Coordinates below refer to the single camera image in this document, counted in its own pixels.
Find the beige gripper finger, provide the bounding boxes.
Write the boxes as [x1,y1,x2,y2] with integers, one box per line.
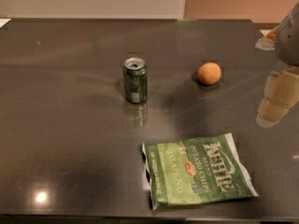
[255,26,278,50]
[256,66,299,128]

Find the orange fruit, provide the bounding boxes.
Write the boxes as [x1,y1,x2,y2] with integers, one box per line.
[197,63,221,85]

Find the green Kettle chips bag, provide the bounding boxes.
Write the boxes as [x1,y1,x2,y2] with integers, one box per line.
[142,133,258,210]

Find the green soda can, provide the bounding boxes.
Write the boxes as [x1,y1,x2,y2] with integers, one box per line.
[122,57,148,104]

